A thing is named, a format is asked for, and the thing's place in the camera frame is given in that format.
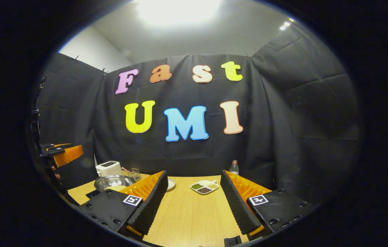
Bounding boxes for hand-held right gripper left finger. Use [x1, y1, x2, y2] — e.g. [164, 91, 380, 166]
[78, 170, 169, 239]

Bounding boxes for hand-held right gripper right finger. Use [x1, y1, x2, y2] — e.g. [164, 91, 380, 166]
[220, 170, 313, 240]

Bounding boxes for stainless steel pot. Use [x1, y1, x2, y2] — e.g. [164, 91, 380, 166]
[94, 175, 137, 192]

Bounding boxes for white divided dish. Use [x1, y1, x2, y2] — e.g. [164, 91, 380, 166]
[190, 180, 219, 195]

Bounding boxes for white toaster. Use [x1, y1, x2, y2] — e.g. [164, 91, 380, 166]
[95, 161, 123, 177]

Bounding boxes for black backdrop cloth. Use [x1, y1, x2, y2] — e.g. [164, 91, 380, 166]
[34, 22, 361, 203]

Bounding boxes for large ceiling light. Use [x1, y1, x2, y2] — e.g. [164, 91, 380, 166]
[136, 0, 222, 26]

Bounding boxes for small ceiling spotlights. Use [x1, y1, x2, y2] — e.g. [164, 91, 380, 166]
[279, 18, 296, 31]

